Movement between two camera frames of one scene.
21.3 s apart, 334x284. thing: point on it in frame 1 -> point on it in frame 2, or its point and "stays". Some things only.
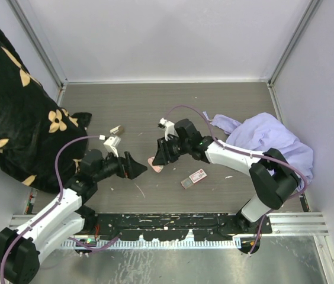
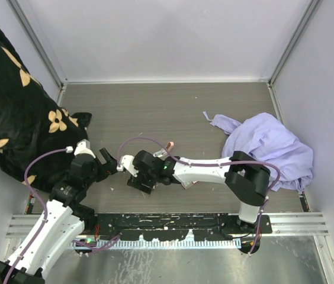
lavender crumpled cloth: [262, 132] stays
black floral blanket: [19, 123] stays
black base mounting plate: [177, 226] stays
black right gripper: [163, 155] -> [137, 181]
